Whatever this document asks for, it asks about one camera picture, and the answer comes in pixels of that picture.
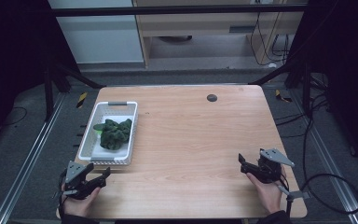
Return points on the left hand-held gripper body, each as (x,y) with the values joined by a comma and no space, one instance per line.
(74,177)

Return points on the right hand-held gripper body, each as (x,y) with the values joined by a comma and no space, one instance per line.
(272,166)

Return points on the person's left hand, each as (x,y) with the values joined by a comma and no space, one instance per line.
(80,203)

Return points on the person's right hand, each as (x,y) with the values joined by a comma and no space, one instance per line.
(268,194)

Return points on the white plastic basket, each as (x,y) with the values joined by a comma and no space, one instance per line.
(88,152)

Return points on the green leafy vegetable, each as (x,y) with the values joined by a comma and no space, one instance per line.
(115,137)

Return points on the yellow black striped tape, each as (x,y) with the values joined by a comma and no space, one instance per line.
(81,100)
(282,97)

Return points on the round dark table grommet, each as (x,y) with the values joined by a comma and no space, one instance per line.
(212,98)

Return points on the black metal stand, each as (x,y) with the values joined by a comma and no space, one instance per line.
(48,93)
(306,90)

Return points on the white cabinet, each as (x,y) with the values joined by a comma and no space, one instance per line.
(99,40)

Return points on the dark curtain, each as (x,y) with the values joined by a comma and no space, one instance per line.
(12,46)
(348,62)

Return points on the light wooden desk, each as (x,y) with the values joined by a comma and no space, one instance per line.
(199,26)

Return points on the grey metal bracket stand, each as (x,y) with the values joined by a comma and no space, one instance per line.
(296,195)

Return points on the aluminium floor rail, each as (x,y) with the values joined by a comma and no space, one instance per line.
(28,161)
(329,161)

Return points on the black horizontal frame bar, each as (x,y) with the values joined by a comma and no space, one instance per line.
(167,10)

